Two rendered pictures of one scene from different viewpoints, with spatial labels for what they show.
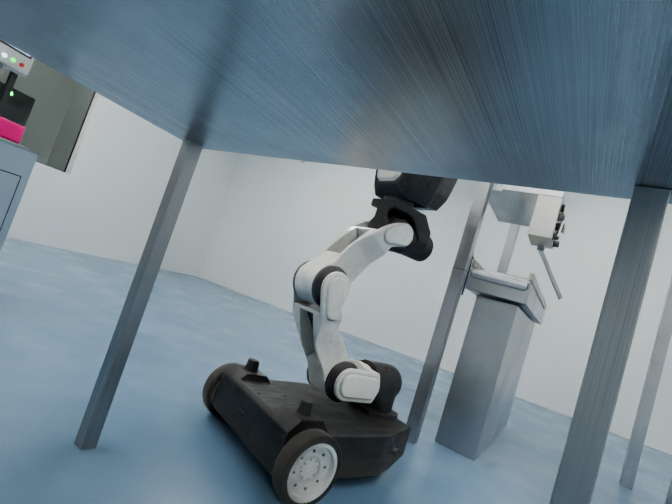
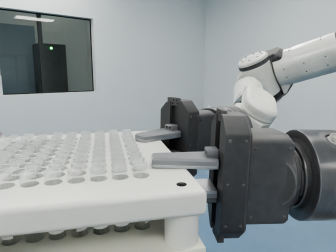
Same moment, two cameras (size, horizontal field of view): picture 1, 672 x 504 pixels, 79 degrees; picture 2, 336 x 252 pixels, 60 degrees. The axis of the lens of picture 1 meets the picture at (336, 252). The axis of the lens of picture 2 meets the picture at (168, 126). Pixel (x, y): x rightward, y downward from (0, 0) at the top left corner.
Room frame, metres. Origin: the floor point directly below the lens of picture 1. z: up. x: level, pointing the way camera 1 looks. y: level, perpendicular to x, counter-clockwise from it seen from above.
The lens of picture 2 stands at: (0.91, 0.12, 1.15)
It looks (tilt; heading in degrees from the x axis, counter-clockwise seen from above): 10 degrees down; 25
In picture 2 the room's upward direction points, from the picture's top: straight up
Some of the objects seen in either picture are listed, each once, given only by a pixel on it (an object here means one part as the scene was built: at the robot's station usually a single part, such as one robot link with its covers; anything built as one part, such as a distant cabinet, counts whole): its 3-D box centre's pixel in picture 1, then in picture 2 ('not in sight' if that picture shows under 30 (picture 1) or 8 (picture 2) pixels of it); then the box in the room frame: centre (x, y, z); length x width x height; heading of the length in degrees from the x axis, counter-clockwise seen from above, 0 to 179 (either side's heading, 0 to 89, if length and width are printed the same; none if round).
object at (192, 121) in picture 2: not in sight; (198, 136); (1.34, 0.26, 1.05); 0.12 x 0.10 x 0.13; 160
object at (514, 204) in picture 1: (525, 209); not in sight; (2.20, -0.92, 1.31); 0.62 x 0.38 x 0.04; 148
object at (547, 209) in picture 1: (546, 222); not in sight; (1.95, -0.93, 1.20); 0.22 x 0.11 x 0.20; 148
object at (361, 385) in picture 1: (342, 377); not in sight; (1.52, -0.16, 0.28); 0.21 x 0.20 x 0.13; 128
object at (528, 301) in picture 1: (512, 302); not in sight; (2.51, -1.14, 0.83); 1.30 x 0.29 x 0.10; 148
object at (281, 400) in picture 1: (328, 400); not in sight; (1.50, -0.14, 0.19); 0.64 x 0.52 x 0.33; 128
